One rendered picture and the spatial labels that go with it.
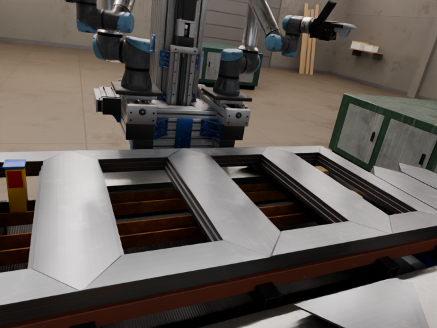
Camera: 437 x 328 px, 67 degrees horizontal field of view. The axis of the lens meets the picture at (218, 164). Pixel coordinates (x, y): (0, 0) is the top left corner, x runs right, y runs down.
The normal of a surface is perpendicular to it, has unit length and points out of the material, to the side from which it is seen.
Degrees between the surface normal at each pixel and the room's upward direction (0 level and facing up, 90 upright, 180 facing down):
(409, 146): 90
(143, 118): 90
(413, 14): 90
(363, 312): 0
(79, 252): 0
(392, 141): 90
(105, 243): 0
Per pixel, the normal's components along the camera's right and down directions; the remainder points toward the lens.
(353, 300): 0.14, -0.91
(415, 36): -0.92, 0.03
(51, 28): 0.37, 0.41
